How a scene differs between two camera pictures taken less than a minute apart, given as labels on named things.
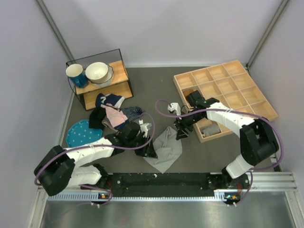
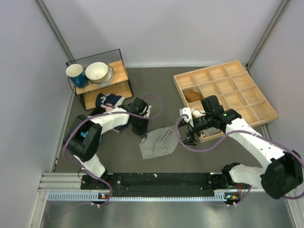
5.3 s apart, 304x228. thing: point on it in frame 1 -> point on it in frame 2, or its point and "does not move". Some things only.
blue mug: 79,77 does not move
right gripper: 181,124 -> 191,140
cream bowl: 97,72 does not move
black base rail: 235,190 does not move
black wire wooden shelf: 120,85 does not move
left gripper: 151,152 -> 142,130
